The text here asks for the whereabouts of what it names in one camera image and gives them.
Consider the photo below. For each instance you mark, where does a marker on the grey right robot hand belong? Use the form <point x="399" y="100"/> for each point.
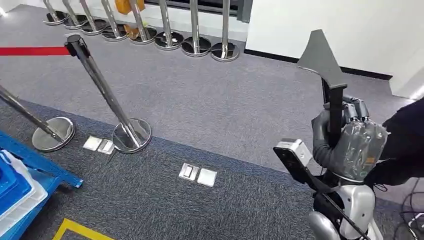
<point x="357" y="149"/>

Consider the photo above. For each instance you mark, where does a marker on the black plastic trim panel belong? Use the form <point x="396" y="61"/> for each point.
<point x="319" y="56"/>

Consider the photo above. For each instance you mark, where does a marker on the person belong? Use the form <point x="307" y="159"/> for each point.
<point x="407" y="142"/>

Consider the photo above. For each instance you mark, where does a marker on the steel floor socket plate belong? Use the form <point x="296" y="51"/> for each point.
<point x="106" y="147"/>
<point x="207" y="177"/>
<point x="92" y="143"/>
<point x="188" y="172"/>

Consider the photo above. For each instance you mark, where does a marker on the chrome stanchion with black head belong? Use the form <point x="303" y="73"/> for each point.
<point x="99" y="82"/>

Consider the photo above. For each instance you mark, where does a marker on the orange bag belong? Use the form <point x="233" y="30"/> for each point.
<point x="124" y="6"/>

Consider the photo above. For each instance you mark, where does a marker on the blue metal shelving rack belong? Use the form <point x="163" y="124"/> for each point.
<point x="36" y="162"/>

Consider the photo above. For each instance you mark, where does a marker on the red barrier belt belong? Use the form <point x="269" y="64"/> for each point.
<point x="33" y="51"/>

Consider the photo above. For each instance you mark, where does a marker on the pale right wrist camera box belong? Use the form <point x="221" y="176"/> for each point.
<point x="294" y="147"/>

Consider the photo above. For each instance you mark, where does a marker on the chrome stanchion post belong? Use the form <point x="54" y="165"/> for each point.
<point x="225" y="52"/>
<point x="54" y="16"/>
<point x="53" y="134"/>
<point x="94" y="27"/>
<point x="114" y="34"/>
<point x="196" y="47"/>
<point x="144" y="34"/>
<point x="75" y="22"/>
<point x="169" y="40"/>

